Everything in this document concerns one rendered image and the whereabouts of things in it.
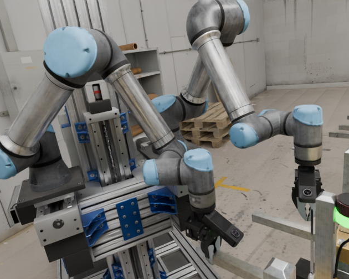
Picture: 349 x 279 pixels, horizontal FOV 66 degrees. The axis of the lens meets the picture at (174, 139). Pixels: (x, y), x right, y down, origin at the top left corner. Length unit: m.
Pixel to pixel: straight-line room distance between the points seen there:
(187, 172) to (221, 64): 0.33
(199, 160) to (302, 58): 7.92
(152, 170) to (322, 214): 0.42
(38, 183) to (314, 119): 0.92
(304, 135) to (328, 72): 7.65
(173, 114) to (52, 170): 0.50
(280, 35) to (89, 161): 7.79
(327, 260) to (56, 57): 0.77
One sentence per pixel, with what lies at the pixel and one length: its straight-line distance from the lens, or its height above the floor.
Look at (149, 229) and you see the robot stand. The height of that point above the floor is 0.73.
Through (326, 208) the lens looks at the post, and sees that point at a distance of 0.66.
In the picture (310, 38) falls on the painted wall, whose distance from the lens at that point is 8.47.
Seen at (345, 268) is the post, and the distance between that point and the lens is 1.07.
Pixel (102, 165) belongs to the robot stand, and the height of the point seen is 1.03.
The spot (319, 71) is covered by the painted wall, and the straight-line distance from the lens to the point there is 8.48.
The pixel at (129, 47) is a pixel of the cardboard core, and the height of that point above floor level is 1.59.
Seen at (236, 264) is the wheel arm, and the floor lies 0.86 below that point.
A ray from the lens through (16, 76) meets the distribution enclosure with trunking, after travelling 2.75.
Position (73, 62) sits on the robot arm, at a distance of 0.71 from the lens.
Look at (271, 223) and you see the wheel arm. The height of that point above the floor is 0.84.
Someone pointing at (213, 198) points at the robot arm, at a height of 1.05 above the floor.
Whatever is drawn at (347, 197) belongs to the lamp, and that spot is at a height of 1.11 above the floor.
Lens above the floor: 1.43
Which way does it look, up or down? 17 degrees down
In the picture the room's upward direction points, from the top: 8 degrees counter-clockwise
